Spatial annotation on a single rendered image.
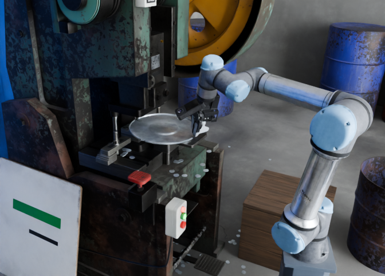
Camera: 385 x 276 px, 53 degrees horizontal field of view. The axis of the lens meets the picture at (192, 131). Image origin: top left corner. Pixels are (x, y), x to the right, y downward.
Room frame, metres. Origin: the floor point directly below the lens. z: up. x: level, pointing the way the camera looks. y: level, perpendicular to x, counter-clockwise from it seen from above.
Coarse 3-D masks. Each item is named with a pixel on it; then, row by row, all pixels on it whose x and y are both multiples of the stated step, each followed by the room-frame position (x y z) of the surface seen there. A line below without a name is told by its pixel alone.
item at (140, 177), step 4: (132, 172) 1.16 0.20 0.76; (136, 172) 1.16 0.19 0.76; (140, 172) 1.17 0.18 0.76; (144, 172) 1.17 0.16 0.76; (128, 176) 1.14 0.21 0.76; (132, 176) 1.14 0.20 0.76; (136, 176) 1.14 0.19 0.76; (140, 176) 1.14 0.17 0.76; (144, 176) 1.14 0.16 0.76; (148, 176) 1.14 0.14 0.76; (128, 180) 1.13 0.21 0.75; (132, 180) 1.12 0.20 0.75; (136, 180) 1.12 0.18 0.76; (140, 180) 1.11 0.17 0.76; (144, 180) 1.12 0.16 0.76; (148, 180) 1.13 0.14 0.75; (140, 184) 1.11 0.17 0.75
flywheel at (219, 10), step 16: (192, 0) 1.84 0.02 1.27; (208, 0) 1.81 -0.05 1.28; (224, 0) 1.77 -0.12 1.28; (240, 0) 1.70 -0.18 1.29; (256, 0) 1.71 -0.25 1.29; (208, 16) 1.81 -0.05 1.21; (224, 16) 1.77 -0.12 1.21; (240, 16) 1.70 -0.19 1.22; (256, 16) 1.78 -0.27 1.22; (192, 32) 1.84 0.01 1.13; (208, 32) 1.81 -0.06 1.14; (224, 32) 1.75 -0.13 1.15; (240, 32) 1.70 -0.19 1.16; (192, 48) 1.84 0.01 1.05; (208, 48) 1.76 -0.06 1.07; (224, 48) 1.73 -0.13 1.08; (176, 64) 1.84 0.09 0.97; (192, 64) 1.80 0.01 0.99
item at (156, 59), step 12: (156, 36) 1.52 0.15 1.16; (156, 48) 1.52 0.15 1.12; (156, 60) 1.52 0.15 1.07; (156, 72) 1.52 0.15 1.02; (120, 84) 1.49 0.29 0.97; (156, 84) 1.50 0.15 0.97; (120, 96) 1.49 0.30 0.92; (132, 96) 1.46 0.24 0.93; (144, 96) 1.44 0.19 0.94; (156, 96) 1.46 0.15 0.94; (144, 108) 1.44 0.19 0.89
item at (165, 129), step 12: (144, 120) 1.56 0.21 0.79; (156, 120) 1.56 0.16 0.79; (168, 120) 1.57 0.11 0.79; (180, 120) 1.58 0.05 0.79; (132, 132) 1.43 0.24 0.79; (144, 132) 1.44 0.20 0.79; (156, 132) 1.43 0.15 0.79; (168, 132) 1.44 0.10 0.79; (180, 132) 1.46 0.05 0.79; (168, 144) 1.35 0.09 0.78
